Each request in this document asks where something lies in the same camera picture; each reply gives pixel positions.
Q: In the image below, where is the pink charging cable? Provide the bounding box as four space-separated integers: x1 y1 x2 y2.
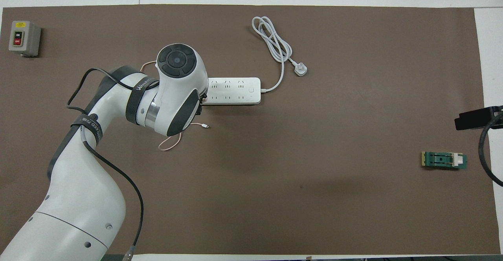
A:
140 61 209 152

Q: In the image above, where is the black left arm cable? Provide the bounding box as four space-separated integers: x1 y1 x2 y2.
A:
66 68 144 255

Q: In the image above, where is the white power cord with plug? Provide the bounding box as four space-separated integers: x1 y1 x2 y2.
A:
251 16 308 93

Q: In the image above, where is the white power strip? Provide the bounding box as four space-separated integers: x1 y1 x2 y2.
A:
204 77 261 105

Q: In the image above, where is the brown table mat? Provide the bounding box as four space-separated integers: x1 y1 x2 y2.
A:
0 5 499 255

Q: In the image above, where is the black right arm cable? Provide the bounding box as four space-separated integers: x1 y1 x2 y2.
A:
478 112 503 187

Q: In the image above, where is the green knife switch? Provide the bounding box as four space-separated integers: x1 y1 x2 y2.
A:
421 151 468 171

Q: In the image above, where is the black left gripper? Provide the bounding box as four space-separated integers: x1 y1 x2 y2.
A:
195 92 208 116

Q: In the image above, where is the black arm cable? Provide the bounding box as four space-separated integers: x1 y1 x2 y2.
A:
478 112 503 187
66 68 144 255

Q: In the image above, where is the grey on-off switch box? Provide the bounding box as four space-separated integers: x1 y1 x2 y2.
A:
9 20 42 57

